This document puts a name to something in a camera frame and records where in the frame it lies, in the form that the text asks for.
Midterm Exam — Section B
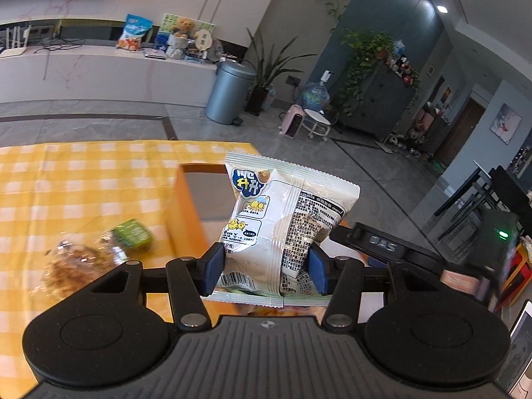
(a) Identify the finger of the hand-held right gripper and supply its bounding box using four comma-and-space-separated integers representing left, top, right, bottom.
330, 223, 355, 253

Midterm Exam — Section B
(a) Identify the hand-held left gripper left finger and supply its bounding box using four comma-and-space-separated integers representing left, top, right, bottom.
83, 243, 225, 332

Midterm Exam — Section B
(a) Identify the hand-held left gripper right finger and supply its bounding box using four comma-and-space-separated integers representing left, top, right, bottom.
308, 243, 443, 332

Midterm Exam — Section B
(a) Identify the orange box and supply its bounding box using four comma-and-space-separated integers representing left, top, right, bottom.
143, 163, 391, 325

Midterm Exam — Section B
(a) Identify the orange snack bag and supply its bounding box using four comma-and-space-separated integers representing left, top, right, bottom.
237, 304, 327, 319

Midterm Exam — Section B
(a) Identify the white and green snack bag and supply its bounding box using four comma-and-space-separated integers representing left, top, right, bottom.
199, 151, 361, 309

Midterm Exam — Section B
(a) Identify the clear bag of brown snacks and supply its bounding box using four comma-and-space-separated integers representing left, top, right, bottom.
44, 233, 129, 302

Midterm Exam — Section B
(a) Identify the person's right hand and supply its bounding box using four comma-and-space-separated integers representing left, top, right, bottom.
440, 269, 479, 297

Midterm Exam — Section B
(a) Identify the red plastic stool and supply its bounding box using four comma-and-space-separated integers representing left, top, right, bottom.
494, 243, 532, 309

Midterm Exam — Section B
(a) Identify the black dining chair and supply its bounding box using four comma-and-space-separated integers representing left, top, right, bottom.
434, 166, 532, 242

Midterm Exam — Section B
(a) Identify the green snack packet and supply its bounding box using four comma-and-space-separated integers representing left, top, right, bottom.
110, 219, 154, 253

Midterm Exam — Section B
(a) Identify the white-framed screen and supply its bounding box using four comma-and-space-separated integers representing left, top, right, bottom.
494, 299, 532, 399

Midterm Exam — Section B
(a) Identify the white round stool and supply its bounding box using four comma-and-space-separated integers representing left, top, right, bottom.
301, 108, 333, 141

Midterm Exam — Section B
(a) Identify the brown door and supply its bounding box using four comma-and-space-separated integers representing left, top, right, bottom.
434, 100, 486, 167

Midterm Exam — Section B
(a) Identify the grey-blue cabinet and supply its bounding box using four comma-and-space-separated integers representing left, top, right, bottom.
341, 60, 416, 140

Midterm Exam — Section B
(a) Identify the blue water jug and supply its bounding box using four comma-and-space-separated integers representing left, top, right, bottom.
303, 70, 333, 113

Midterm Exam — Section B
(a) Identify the yellow checked tablecloth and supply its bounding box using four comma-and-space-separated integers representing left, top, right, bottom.
0, 140, 256, 383

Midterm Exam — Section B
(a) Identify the potted long-leaf plant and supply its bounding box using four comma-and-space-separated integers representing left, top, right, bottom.
244, 28, 319, 116

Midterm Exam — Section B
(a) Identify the grey trash can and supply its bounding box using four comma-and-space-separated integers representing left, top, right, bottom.
205, 62, 257, 126

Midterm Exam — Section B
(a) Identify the leafy trailing plant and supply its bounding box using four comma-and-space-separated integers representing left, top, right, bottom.
338, 29, 421, 117

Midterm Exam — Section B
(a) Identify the white marble tv cabinet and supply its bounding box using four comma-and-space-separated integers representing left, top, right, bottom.
0, 17, 221, 106

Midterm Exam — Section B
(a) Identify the round paper fan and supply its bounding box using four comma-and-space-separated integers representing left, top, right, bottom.
195, 29, 213, 53

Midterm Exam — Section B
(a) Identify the teddy bear bouquet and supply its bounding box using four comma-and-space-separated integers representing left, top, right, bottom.
167, 17, 196, 60

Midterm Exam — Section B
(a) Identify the green and white card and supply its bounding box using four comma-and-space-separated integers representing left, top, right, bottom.
160, 13, 216, 35

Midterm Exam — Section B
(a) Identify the blue snack bag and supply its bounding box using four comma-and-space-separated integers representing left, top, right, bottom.
116, 14, 151, 51

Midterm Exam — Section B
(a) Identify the white router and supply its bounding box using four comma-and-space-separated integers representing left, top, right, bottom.
0, 26, 32, 58

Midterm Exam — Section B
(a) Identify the framed wall painting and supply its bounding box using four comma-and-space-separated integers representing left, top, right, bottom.
490, 104, 523, 144

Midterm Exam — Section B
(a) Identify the black cable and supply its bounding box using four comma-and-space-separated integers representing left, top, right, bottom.
35, 37, 86, 56

